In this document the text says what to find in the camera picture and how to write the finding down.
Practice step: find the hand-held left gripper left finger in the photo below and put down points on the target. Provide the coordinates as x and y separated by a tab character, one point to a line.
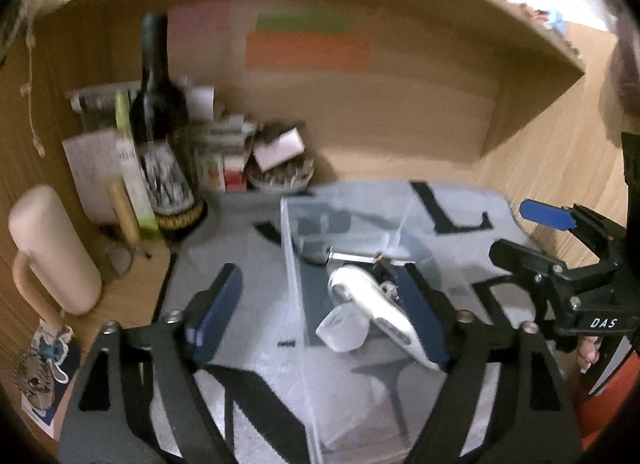
220	309

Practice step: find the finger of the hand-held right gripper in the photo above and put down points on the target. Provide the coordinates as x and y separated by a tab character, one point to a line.
545	214
520	256

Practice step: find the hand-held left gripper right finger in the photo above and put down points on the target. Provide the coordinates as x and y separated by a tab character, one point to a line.
425	314

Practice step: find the white handheld lint remover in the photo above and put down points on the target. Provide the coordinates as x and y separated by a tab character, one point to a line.
360	294

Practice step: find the clear plastic storage box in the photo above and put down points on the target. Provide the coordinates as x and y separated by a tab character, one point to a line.
305	369

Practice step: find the person's orange sleeved right forearm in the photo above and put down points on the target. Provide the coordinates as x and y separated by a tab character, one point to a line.
615	404

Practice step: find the person's right hand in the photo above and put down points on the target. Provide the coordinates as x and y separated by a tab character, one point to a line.
587	351

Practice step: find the grey black patterned towel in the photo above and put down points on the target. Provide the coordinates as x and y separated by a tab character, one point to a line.
240	254

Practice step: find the white power adapter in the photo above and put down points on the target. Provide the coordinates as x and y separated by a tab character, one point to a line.
342	329

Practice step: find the black pen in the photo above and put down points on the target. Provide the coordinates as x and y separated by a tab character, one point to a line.
142	249

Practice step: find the clear glass cup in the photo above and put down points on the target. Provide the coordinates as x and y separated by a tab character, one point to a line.
120	260

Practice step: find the red white small box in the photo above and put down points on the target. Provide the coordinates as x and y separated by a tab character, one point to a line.
235	175

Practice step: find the yellow lip balm tube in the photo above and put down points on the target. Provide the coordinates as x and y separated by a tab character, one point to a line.
122	214

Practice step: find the white bowl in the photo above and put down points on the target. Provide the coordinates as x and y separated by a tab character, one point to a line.
280	186

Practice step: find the fruit sticker sheet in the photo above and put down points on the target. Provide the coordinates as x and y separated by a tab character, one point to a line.
210	172

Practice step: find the pile of polished stones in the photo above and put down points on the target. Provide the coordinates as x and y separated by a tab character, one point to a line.
280	173

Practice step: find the wooden desk hutch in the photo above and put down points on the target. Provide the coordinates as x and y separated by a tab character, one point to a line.
425	109

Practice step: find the cartoon sticker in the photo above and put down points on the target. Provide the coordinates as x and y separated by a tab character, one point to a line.
55	349

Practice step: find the white blank card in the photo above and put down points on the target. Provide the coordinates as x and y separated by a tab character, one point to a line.
277	149

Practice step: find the stack of paper booklets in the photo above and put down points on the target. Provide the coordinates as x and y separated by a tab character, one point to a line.
222	137

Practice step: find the cream ceramic mug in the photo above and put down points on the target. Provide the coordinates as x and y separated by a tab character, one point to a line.
55	249

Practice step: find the handwritten white paper note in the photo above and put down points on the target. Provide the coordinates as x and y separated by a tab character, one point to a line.
90	169

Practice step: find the small blue item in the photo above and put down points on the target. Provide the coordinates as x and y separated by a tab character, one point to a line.
555	19

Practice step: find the blue booklet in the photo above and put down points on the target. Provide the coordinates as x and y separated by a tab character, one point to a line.
47	414

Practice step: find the white paper sheet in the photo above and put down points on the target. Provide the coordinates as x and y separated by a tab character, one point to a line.
202	102

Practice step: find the dark wine bottle elephant label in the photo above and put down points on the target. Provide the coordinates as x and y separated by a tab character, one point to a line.
160	109

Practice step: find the rolled grey paper tube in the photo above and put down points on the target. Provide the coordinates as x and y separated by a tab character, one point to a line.
95	99

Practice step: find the orange sticky note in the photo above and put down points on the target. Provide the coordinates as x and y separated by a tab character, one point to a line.
310	52

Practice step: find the pink sticky note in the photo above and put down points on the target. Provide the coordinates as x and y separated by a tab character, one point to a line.
197	34

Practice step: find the green sticky note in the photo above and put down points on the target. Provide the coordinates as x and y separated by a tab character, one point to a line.
305	22

